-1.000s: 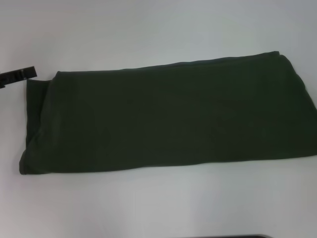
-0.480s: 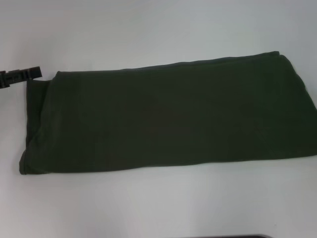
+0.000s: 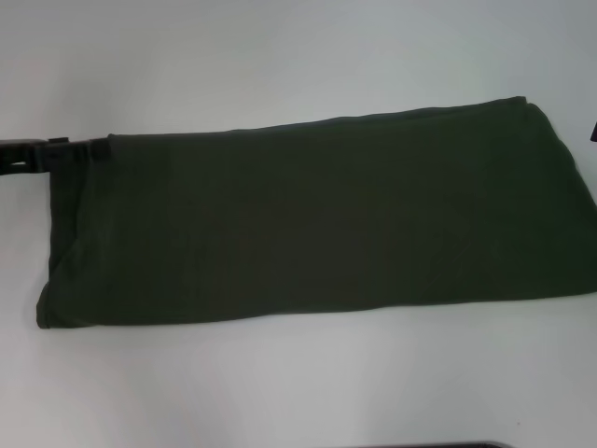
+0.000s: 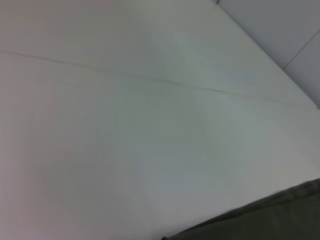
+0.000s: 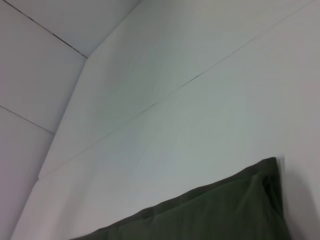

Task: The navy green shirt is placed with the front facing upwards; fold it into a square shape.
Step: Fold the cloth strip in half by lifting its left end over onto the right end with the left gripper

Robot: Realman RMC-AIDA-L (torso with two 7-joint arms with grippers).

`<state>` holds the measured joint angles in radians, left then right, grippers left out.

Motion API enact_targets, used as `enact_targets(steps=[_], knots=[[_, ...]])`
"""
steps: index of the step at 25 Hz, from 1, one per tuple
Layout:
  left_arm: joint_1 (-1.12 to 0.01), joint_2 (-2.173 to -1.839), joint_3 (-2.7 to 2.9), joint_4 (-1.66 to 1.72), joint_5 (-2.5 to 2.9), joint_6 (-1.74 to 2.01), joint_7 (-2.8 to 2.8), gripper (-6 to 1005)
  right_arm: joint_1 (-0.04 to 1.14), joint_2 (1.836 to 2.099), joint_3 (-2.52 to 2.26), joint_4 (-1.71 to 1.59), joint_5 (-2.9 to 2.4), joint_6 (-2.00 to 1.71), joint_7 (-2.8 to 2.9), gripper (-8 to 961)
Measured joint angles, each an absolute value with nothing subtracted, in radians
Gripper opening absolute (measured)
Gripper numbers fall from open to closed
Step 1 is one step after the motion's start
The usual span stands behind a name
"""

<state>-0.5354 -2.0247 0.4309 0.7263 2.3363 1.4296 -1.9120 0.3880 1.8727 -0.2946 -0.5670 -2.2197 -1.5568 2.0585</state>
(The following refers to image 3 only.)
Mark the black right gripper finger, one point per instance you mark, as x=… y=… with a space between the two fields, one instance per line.
x=593 y=130

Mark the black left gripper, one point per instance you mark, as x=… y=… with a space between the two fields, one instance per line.
x=23 y=156

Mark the dark green FREE T-shirt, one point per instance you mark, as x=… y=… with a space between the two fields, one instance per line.
x=303 y=210

